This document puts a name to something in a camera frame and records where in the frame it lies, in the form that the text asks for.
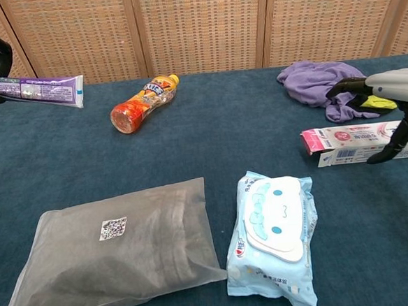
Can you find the light blue wet wipes pack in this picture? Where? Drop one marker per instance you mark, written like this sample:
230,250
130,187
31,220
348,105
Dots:
275,225

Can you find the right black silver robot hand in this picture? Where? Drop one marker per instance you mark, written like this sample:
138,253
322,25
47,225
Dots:
402,84

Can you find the purple cloth garment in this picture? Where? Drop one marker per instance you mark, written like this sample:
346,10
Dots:
307,79

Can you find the frosted bag with grey garment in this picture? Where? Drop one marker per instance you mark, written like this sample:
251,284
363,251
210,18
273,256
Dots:
120,257

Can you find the yellow-green and black garment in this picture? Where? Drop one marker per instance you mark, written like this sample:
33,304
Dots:
379,104

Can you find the orange drink bottle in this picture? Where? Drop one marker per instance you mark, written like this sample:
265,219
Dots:
141,103

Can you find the teal carpet table cover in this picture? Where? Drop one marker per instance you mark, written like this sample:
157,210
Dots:
207,149

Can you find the white and purple toothpaste tube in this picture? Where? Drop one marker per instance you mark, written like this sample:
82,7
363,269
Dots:
45,88

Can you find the white and pink toothpaste box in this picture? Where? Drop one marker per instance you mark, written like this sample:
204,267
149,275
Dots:
346,137

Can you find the woven bamboo folding screen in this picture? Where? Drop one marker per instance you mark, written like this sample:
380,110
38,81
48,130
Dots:
198,27

